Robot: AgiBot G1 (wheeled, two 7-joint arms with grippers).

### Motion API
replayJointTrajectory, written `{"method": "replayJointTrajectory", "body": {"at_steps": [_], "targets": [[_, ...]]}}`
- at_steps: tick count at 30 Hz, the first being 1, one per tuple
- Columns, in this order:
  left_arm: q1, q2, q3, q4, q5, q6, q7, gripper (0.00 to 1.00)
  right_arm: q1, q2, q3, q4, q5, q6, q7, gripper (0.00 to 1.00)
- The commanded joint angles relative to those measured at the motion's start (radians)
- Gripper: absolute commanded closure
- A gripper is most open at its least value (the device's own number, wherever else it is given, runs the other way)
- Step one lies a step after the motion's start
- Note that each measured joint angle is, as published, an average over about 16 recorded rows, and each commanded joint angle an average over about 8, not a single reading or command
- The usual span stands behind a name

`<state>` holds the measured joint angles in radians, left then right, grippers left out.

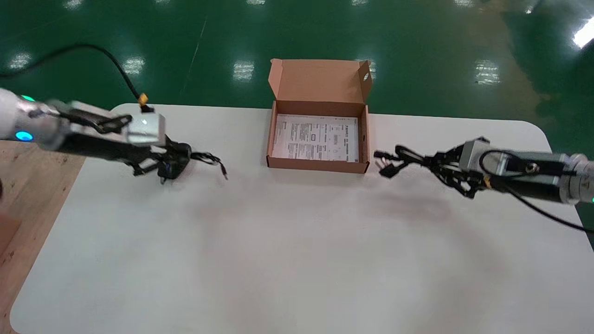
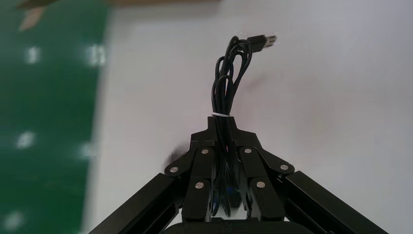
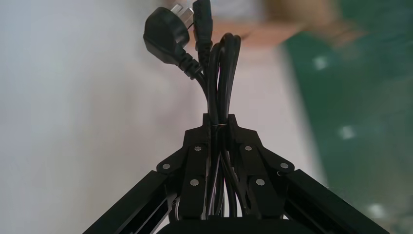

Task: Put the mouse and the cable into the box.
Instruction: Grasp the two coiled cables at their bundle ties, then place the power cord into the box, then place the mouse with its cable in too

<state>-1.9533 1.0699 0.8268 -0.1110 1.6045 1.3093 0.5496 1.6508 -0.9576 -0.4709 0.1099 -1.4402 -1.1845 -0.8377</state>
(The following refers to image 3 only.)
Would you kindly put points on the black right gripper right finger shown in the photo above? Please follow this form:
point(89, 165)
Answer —
point(258, 168)

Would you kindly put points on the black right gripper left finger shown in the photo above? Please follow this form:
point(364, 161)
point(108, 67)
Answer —
point(193, 168)

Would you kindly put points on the open brown cardboard box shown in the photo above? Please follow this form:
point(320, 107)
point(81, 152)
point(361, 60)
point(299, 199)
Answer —
point(290, 16)

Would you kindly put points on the white printed instruction sheet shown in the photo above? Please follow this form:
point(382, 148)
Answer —
point(238, 8)

